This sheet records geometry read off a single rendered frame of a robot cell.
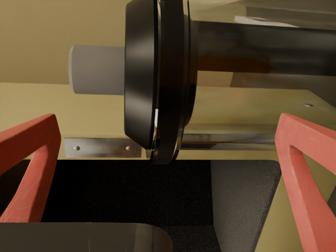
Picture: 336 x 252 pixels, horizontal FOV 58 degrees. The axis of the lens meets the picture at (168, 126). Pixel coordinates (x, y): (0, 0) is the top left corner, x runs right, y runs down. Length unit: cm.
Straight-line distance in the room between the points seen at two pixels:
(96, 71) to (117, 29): 52
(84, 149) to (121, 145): 3
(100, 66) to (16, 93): 21
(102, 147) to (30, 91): 12
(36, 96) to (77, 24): 36
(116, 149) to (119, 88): 13
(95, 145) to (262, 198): 21
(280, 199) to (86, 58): 28
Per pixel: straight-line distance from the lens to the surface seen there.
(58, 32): 71
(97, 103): 34
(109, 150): 29
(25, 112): 33
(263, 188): 39
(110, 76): 17
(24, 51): 74
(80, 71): 17
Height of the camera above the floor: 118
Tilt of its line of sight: 8 degrees down
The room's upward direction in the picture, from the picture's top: 89 degrees counter-clockwise
